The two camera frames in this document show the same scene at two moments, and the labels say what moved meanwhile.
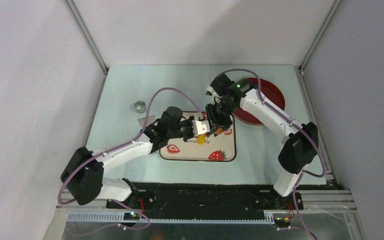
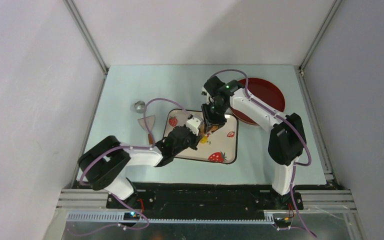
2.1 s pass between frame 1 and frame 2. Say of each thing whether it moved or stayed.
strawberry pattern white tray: stayed
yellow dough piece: stayed
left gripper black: moved
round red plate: stayed
